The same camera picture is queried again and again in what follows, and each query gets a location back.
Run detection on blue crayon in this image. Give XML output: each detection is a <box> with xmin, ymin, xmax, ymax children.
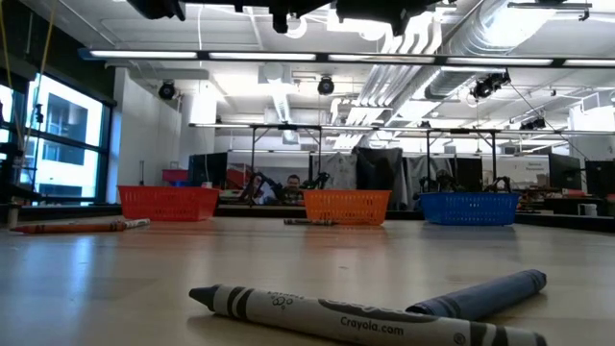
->
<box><xmin>283</xmin><ymin>218</ymin><xmax>338</xmax><ymax>227</ymax></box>
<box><xmin>406</xmin><ymin>268</ymin><xmax>549</xmax><ymax>322</ymax></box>

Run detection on orange crayon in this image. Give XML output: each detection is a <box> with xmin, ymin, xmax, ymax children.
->
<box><xmin>10</xmin><ymin>220</ymin><xmax>128</xmax><ymax>235</ymax></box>

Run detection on white ceiling pipes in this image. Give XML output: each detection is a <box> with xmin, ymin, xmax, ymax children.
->
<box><xmin>331</xmin><ymin>13</ymin><xmax>446</xmax><ymax>151</ymax></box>

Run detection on overhead light bar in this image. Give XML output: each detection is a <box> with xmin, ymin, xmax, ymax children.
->
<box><xmin>78</xmin><ymin>46</ymin><xmax>615</xmax><ymax>69</ymax></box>

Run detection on dark gray cloth cover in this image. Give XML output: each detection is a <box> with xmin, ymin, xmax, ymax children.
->
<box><xmin>352</xmin><ymin>146</ymin><xmax>405</xmax><ymax>210</ymax></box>

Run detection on light gray cloth cover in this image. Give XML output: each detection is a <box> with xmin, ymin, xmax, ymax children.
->
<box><xmin>311</xmin><ymin>152</ymin><xmax>359</xmax><ymax>190</ymax></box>

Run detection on gray curtain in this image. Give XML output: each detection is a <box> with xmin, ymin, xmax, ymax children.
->
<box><xmin>402</xmin><ymin>154</ymin><xmax>455</xmax><ymax>193</ymax></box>

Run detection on black monitor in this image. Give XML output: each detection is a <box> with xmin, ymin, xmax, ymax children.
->
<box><xmin>584</xmin><ymin>160</ymin><xmax>615</xmax><ymax>198</ymax></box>
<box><xmin>187</xmin><ymin>152</ymin><xmax>230</xmax><ymax>188</ymax></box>
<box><xmin>548</xmin><ymin>152</ymin><xmax>583</xmax><ymax>191</ymax></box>

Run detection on person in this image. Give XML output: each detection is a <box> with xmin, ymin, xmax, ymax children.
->
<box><xmin>280</xmin><ymin>173</ymin><xmax>308</xmax><ymax>207</ymax></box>

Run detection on red storage bin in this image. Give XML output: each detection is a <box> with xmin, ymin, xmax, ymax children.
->
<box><xmin>160</xmin><ymin>168</ymin><xmax>190</xmax><ymax>185</ymax></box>

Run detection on orange plastic basket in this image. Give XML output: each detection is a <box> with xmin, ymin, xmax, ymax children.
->
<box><xmin>303</xmin><ymin>188</ymin><xmax>393</xmax><ymax>227</ymax></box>

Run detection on white sign board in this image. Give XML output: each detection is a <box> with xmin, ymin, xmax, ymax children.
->
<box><xmin>499</xmin><ymin>156</ymin><xmax>551</xmax><ymax>189</ymax></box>

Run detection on blue plastic basket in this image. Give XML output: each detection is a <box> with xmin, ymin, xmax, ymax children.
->
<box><xmin>418</xmin><ymin>191</ymin><xmax>522</xmax><ymax>227</ymax></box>

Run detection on red plastic basket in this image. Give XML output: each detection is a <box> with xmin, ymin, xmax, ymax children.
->
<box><xmin>117</xmin><ymin>185</ymin><xmax>222</xmax><ymax>223</ymax></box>

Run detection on large window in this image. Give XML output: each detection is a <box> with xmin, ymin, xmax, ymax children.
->
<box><xmin>0</xmin><ymin>71</ymin><xmax>116</xmax><ymax>203</ymax></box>

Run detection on gray crayon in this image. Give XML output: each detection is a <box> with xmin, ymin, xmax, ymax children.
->
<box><xmin>187</xmin><ymin>283</ymin><xmax>549</xmax><ymax>346</ymax></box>

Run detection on black shelf rack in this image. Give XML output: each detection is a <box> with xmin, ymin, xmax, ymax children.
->
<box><xmin>0</xmin><ymin>141</ymin><xmax>100</xmax><ymax>209</ymax></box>

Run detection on white cable ring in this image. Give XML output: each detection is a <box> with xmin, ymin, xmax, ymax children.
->
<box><xmin>283</xmin><ymin>16</ymin><xmax>309</xmax><ymax>40</ymax></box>

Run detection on black background rig frame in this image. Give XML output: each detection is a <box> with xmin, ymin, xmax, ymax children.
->
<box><xmin>248</xmin><ymin>123</ymin><xmax>324</xmax><ymax>206</ymax></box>
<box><xmin>425</xmin><ymin>127</ymin><xmax>500</xmax><ymax>194</ymax></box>

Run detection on black ceiling camera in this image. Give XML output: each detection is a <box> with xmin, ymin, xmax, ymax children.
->
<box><xmin>518</xmin><ymin>116</ymin><xmax>548</xmax><ymax>132</ymax></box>
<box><xmin>469</xmin><ymin>70</ymin><xmax>512</xmax><ymax>101</ymax></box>

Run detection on black aluminium table frame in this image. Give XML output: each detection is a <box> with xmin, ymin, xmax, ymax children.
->
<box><xmin>0</xmin><ymin>201</ymin><xmax>615</xmax><ymax>235</ymax></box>

